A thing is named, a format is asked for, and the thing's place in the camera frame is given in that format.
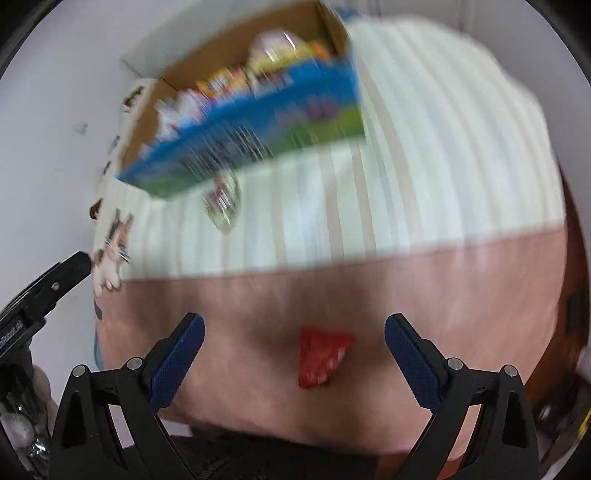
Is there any blue green printed cardboard box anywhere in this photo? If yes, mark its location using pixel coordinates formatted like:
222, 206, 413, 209
114, 0, 369, 199

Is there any striped blanket with pink border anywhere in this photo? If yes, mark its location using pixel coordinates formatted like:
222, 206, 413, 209
91, 14, 570, 462

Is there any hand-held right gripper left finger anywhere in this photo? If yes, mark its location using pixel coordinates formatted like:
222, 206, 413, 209
48, 312, 206, 480

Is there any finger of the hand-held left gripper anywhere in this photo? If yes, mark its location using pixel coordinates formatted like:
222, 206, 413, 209
0, 251, 93, 334

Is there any cat wall sticker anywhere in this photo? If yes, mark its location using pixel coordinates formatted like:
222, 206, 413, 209
92, 208, 135, 296

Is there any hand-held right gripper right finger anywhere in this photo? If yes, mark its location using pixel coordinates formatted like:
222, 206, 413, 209
383, 312, 539, 480

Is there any small clear silver packet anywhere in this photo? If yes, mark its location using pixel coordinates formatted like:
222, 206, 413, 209
201, 172, 242, 234

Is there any pile of boxed snack packets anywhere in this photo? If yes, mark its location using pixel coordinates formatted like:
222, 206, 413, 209
154, 28, 334, 139

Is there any red snack packet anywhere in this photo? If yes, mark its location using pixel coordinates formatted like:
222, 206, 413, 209
297, 327, 356, 389

